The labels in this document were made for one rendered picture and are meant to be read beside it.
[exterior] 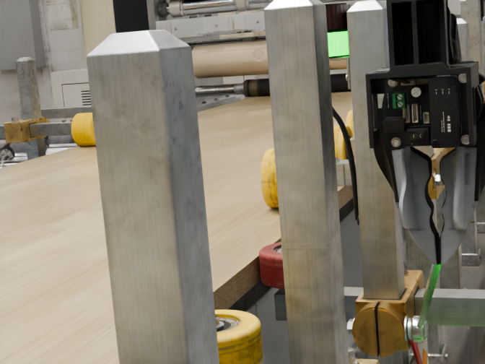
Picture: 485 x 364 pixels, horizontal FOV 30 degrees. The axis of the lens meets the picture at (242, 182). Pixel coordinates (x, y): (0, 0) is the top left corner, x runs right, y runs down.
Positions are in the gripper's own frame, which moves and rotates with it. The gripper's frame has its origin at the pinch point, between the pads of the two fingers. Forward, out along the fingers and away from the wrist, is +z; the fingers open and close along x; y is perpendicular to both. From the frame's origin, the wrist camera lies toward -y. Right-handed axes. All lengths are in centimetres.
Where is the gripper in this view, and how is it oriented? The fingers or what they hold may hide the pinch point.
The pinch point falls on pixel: (439, 245)
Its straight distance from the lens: 71.2
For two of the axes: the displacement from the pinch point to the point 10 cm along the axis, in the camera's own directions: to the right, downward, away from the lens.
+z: 0.8, 9.8, 1.6
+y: -3.3, 1.8, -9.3
